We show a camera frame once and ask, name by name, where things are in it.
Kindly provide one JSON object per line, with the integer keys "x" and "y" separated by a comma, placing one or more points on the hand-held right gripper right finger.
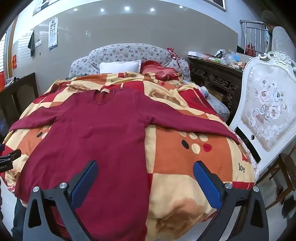
{"x": 207, "y": 187}

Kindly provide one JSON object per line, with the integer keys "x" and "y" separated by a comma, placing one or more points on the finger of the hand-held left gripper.
{"x": 11, "y": 154}

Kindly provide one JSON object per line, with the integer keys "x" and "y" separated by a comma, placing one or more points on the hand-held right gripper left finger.
{"x": 84, "y": 183}

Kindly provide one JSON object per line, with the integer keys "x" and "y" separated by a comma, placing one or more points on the dark red sweater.
{"x": 104, "y": 139}

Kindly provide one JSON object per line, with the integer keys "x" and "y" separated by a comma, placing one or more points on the orange printed blanket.
{"x": 180, "y": 162}

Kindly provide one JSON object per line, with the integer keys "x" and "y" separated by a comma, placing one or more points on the dark wooden nightstand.
{"x": 20, "y": 92}

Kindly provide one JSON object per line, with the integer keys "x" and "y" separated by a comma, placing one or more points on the small bedside clutter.
{"x": 11, "y": 81}

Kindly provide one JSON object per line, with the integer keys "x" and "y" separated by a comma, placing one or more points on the wooden stool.
{"x": 283, "y": 171}

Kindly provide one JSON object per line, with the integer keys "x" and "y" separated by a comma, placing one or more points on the grey bed sheet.
{"x": 218, "y": 105}

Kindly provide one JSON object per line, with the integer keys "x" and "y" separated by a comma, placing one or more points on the white ornate chair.
{"x": 266, "y": 104}

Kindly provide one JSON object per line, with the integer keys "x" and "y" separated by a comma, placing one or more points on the dark carved wooden cabinet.
{"x": 215, "y": 76}

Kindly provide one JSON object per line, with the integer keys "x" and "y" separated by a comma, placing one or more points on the dark hanging cloth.
{"x": 31, "y": 44}

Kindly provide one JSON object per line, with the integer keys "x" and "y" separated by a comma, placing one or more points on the white pillow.
{"x": 120, "y": 67}

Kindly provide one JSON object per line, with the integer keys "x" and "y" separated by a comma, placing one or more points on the eye chart poster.
{"x": 53, "y": 32}

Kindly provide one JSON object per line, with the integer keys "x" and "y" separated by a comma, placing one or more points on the pile of household clutter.
{"x": 222, "y": 58}

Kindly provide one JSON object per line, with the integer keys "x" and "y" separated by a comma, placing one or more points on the red pillow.
{"x": 155, "y": 67}

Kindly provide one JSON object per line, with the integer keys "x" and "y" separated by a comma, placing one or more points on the red floral cloth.
{"x": 173, "y": 55}

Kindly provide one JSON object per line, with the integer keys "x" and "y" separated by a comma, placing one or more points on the grey floral bedding pile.
{"x": 129, "y": 52}

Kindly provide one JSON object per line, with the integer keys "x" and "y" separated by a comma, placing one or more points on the metal stair railing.
{"x": 254, "y": 37}

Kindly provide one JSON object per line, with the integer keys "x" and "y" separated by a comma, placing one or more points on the red paper wall decoration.
{"x": 13, "y": 62}

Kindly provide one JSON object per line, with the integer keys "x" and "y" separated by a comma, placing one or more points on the framed wall picture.
{"x": 44, "y": 5}

